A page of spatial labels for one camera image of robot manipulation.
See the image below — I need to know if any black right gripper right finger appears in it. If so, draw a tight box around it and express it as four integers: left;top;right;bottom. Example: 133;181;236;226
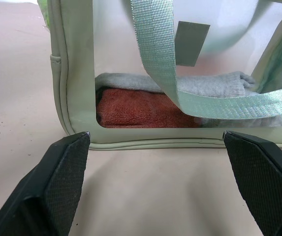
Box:
222;131;282;236

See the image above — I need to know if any pale green transparent bag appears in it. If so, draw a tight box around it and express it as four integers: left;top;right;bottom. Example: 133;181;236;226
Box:
37;0;282;151

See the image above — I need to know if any grey knitted cloth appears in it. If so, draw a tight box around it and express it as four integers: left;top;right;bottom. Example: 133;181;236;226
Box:
95;70;282;128

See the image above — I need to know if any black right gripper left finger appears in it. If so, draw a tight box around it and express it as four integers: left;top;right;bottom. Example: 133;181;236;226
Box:
0;131;92;236

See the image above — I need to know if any rust red towel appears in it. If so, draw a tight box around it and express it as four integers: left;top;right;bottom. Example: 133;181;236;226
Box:
95;88;201;129

